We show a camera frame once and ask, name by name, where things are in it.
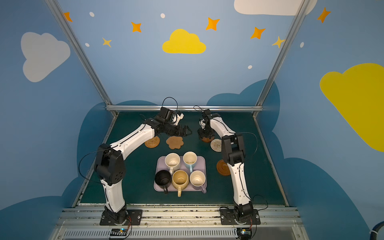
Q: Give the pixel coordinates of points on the white cream mug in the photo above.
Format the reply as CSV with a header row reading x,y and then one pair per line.
x,y
173,162

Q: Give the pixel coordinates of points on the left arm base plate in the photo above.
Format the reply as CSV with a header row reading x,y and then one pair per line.
x,y
122,218

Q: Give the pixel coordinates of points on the left small circuit board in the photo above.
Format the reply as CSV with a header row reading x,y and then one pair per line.
x,y
118,234

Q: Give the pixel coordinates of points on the small circuit board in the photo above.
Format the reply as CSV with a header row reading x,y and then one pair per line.
x,y
118,234
243,234

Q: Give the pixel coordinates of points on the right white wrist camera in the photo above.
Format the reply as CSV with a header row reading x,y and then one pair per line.
x,y
205,118

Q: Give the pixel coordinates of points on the woven rattan round coaster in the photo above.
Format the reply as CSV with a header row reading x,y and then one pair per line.
x,y
152,143

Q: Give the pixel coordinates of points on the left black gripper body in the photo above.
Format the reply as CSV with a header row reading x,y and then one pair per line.
x,y
182,130

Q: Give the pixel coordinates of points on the dark wooden round coaster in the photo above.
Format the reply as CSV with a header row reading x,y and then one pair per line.
x,y
207,140

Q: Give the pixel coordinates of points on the lavender mug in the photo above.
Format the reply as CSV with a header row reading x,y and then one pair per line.
x,y
198,181

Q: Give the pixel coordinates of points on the brown wooden round coaster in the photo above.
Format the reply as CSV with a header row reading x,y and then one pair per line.
x,y
223,168

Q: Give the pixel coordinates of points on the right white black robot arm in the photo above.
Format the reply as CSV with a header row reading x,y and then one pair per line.
x,y
233,154

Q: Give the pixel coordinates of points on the black mug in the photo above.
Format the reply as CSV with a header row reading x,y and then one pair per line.
x,y
163,179

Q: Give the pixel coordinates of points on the light blue mug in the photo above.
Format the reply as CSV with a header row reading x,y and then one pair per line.
x,y
190,160

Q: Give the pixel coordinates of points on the flower shaped cork coaster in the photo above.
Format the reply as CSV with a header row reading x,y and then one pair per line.
x,y
175,142

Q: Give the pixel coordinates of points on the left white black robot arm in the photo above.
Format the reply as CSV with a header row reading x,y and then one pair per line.
x,y
111,170

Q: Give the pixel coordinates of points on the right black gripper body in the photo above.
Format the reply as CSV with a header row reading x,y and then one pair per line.
x,y
206,132

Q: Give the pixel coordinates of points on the white woven round coaster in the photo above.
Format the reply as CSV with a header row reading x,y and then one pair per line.
x,y
216,145

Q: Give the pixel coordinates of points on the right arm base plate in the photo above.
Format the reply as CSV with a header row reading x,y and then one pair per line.
x,y
229,217

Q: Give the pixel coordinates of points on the aluminium frame rail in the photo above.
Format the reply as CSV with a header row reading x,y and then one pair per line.
x,y
138,108

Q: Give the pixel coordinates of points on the yellow mug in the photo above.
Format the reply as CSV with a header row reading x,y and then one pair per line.
x,y
180,180

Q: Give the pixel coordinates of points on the right small circuit board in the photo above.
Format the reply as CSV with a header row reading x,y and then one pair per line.
x,y
243,234

